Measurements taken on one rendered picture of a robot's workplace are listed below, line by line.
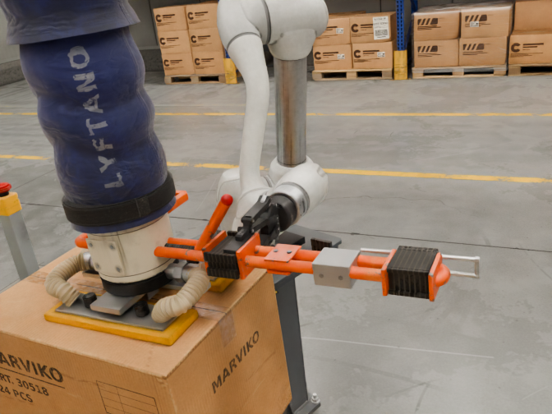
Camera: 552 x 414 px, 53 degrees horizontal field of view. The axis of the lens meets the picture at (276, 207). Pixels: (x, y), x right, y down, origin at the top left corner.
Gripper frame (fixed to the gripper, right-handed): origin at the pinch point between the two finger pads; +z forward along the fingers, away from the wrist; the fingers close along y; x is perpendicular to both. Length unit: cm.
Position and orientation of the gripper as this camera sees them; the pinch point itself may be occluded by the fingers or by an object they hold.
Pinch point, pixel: (239, 253)
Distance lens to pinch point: 108.8
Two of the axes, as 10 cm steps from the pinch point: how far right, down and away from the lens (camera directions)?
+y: 1.1, 9.1, 4.0
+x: -9.1, -0.7, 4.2
